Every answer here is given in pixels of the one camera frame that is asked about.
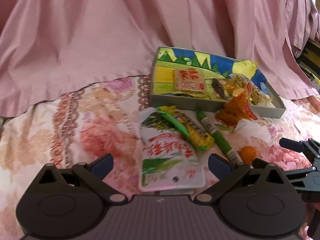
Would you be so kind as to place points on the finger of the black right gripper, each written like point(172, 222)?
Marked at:
point(309, 148)

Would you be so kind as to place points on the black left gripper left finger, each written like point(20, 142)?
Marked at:
point(83, 175)

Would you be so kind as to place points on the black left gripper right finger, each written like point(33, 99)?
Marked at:
point(262, 177)

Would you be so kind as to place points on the small orange mandarin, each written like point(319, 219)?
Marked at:
point(248, 154)

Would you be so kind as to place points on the white green snack pouch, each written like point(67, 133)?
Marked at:
point(169, 162)

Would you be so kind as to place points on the green stick snack packet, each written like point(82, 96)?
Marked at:
point(221, 142)

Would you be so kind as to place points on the yellow green snack bar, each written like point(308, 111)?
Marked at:
point(194, 133)

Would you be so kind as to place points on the orange red snack bag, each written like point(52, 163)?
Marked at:
point(236, 109)

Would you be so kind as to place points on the clear mixed nut bar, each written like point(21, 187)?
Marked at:
point(257, 97)

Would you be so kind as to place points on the dark wooden desk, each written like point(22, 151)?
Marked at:
point(309, 62)

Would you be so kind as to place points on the gold wrapped snack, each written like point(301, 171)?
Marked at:
point(231, 87)

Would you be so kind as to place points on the dark brown wrapped snack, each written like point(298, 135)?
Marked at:
point(217, 85)

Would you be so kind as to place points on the grey tray with painted lining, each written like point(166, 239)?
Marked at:
point(163, 93)

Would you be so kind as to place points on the tied pink side curtain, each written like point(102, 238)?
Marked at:
point(302, 19)

